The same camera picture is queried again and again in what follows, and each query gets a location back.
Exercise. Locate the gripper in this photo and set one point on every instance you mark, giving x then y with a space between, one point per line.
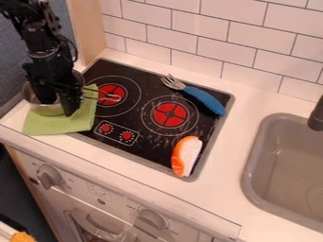
50 71

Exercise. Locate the silver pot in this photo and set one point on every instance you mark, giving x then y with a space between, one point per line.
44 109

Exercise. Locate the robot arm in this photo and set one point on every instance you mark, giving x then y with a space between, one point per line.
35 22

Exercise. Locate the toy stove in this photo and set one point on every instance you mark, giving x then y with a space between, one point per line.
147 94

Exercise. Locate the green cloth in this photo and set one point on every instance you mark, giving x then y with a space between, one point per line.
50 124

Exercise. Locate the orange and white toy sushi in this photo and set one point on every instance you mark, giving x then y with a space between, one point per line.
186 155

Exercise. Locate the toy sink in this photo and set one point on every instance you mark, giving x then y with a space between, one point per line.
286 176

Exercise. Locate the tap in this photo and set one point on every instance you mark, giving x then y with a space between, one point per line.
316 118

